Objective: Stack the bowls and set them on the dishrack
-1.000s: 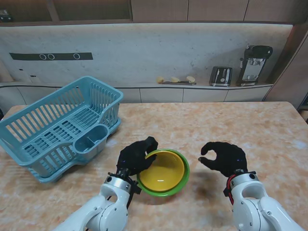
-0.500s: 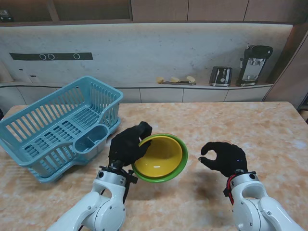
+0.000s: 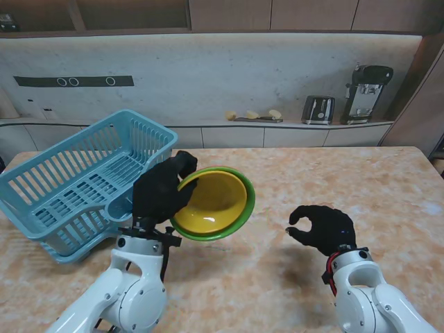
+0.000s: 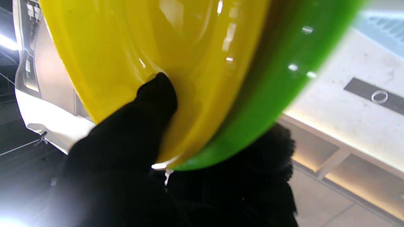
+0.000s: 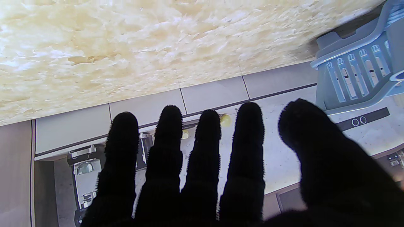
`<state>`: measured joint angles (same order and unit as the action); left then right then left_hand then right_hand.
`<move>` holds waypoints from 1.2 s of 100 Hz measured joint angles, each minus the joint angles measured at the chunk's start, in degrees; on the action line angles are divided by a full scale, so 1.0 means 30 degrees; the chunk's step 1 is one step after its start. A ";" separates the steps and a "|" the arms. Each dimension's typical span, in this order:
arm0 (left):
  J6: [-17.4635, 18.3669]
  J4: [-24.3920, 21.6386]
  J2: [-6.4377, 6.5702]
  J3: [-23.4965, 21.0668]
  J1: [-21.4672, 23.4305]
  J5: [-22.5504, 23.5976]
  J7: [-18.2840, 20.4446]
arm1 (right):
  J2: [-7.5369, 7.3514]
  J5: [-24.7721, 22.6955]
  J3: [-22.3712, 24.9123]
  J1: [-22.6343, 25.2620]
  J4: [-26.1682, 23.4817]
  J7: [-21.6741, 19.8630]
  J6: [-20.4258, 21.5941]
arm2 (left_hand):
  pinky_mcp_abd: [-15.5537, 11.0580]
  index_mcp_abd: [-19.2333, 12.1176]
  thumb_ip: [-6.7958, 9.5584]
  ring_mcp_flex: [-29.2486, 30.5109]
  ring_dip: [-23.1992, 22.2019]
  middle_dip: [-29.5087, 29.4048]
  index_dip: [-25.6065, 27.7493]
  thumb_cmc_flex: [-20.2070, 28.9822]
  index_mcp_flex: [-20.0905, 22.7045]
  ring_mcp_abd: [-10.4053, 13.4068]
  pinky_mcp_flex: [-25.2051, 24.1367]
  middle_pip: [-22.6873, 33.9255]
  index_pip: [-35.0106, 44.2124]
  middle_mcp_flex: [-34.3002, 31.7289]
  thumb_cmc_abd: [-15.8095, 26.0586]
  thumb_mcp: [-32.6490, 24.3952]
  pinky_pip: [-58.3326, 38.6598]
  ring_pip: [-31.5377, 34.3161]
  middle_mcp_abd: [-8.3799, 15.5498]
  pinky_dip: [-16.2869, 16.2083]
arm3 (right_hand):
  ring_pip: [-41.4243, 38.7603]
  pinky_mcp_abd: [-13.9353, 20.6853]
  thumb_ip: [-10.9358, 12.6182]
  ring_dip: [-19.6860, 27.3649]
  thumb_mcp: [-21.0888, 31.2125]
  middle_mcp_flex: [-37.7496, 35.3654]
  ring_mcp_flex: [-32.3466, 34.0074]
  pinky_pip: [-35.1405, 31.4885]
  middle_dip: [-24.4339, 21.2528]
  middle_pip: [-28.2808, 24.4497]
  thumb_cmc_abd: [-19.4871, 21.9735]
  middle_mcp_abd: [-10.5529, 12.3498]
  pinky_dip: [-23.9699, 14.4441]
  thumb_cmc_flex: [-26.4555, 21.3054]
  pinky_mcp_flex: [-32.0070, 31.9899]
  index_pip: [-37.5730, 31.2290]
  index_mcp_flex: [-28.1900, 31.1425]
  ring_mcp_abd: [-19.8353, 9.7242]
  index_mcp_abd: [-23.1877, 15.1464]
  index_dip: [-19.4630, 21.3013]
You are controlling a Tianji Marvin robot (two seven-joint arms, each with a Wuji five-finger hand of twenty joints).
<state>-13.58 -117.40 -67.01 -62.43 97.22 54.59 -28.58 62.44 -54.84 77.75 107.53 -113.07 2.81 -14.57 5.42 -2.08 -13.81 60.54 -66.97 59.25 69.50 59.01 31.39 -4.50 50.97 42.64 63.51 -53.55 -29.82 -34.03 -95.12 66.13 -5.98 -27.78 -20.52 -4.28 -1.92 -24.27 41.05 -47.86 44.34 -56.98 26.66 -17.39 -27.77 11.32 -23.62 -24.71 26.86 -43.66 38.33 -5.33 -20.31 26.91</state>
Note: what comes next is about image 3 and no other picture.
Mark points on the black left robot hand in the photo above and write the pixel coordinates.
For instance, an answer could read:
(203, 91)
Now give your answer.
(156, 194)

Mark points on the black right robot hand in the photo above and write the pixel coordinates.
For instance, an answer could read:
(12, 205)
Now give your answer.
(333, 229)

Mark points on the yellow plastic bowl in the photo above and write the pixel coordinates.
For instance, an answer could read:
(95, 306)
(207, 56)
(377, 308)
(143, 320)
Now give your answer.
(215, 201)

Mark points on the green plastic bowl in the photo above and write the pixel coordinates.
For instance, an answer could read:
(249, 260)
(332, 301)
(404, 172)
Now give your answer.
(250, 203)

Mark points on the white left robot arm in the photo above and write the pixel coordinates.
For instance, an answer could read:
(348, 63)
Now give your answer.
(132, 291)

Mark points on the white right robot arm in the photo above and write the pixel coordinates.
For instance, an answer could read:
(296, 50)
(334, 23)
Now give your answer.
(367, 298)

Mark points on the grey counter with drawers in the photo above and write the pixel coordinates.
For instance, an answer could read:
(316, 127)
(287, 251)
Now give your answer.
(236, 136)

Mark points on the light blue plastic dish rack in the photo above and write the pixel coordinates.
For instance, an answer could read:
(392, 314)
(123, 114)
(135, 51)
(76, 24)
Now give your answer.
(52, 204)

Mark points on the yellow bread piece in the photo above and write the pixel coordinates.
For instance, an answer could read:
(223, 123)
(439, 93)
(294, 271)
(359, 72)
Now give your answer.
(252, 114)
(275, 113)
(231, 114)

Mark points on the black silver toaster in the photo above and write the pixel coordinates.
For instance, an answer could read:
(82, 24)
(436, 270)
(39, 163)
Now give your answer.
(317, 110)

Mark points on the dark cutting board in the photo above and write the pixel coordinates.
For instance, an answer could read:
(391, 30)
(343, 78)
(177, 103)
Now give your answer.
(256, 120)

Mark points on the dark furniture piece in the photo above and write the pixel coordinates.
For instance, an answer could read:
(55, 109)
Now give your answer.
(438, 152)

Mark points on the black silver coffee machine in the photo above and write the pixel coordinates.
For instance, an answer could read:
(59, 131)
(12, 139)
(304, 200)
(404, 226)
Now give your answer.
(364, 93)

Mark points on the small dark shelf item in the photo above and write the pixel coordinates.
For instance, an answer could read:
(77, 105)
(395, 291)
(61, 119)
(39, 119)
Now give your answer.
(7, 21)

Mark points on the black wall socket rail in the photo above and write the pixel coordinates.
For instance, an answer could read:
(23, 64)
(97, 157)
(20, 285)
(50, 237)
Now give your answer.
(90, 81)

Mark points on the wooden wall cabinets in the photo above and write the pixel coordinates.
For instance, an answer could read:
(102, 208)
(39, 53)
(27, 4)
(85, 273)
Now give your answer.
(229, 14)

